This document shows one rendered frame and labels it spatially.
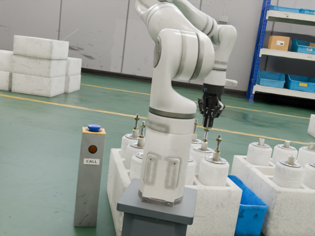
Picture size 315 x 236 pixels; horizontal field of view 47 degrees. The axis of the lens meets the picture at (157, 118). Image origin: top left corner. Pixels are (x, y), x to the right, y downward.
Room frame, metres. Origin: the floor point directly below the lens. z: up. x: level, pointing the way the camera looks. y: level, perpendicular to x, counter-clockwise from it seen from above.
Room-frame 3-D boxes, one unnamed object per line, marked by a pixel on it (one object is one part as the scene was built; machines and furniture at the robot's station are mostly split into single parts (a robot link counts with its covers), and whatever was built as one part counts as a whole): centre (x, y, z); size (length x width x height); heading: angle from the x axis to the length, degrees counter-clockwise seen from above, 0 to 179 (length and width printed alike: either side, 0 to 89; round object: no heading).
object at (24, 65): (3.65, 1.24, 0.27); 0.39 x 0.39 x 0.18; 83
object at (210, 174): (1.17, -0.21, 0.16); 0.10 x 0.10 x 0.18
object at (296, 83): (5.47, -2.04, 0.36); 0.50 x 0.38 x 0.21; 173
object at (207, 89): (1.29, -0.18, 0.45); 0.08 x 0.08 x 0.09
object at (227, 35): (1.28, -0.19, 0.62); 0.09 x 0.07 x 0.15; 41
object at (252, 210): (1.29, -0.33, 0.06); 0.30 x 0.11 x 0.12; 12
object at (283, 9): (5.54, -1.61, 1.38); 0.50 x 0.38 x 0.11; 173
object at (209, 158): (1.17, -0.21, 0.25); 0.08 x 0.08 x 0.01
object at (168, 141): (0.70, -0.03, 0.39); 0.09 x 0.09 x 0.17; 82
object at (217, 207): (1.26, -0.07, 0.09); 0.39 x 0.39 x 0.18; 14
